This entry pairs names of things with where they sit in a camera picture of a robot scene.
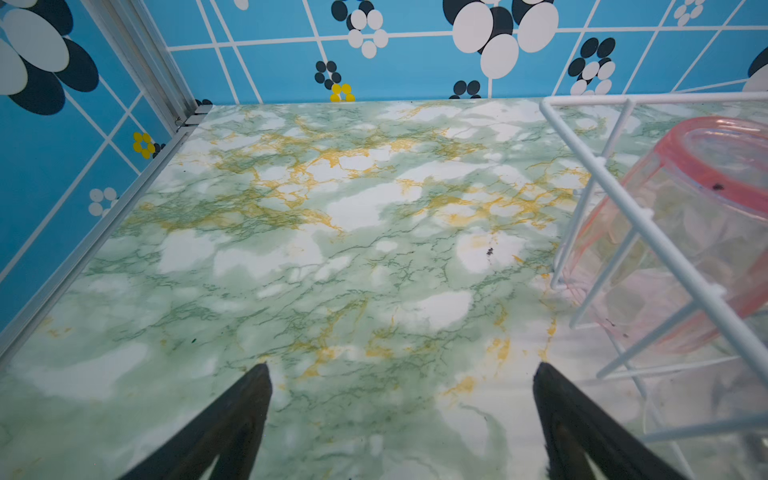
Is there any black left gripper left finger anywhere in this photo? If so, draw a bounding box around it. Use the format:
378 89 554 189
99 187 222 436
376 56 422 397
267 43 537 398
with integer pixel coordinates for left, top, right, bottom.
122 363 273 479

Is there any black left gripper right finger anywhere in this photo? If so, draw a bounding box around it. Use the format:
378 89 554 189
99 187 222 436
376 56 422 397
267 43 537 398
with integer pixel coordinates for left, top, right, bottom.
533 362 683 479

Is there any pink transparent plastic cup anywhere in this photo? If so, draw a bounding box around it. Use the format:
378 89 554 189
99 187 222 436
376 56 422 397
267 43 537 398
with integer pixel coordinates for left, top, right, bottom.
584 116 767 344

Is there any white wire dish rack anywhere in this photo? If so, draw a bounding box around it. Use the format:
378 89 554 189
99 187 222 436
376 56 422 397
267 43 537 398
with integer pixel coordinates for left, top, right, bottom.
540 92 767 479

